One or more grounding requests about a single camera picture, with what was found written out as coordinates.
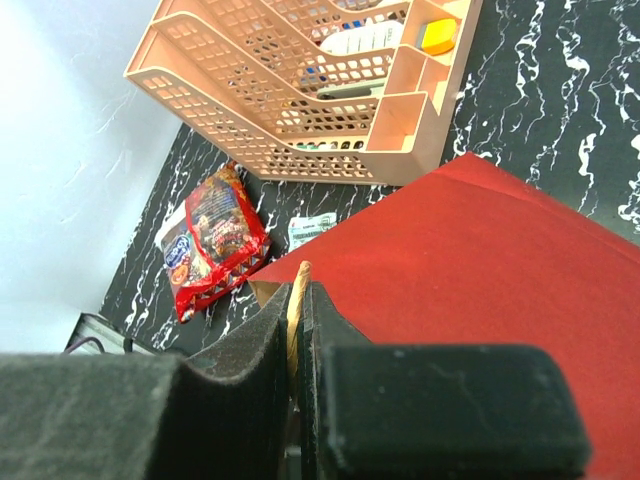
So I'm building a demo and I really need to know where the peach plastic file organizer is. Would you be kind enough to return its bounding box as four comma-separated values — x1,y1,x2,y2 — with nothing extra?
125,1,482,186

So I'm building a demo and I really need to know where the orange yellow round object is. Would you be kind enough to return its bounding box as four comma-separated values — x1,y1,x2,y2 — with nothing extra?
417,18,458,56

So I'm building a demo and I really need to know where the red brown paper bag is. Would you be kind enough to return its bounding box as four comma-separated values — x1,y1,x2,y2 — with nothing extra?
249,154,639,479

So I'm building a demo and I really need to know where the red candy bag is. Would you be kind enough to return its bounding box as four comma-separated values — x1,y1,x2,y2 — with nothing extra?
154,161,271,324

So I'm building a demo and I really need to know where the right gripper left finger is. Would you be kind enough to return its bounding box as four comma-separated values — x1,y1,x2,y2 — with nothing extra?
1,286,290,479

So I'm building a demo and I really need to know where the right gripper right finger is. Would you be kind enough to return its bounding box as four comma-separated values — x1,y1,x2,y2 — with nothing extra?
301,282,592,479

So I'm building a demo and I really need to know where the white box in organizer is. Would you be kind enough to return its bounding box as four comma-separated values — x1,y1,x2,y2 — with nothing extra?
320,20,404,55

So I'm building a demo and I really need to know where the silver foil snack packet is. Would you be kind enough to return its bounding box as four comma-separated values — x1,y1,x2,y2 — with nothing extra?
287,212,338,252

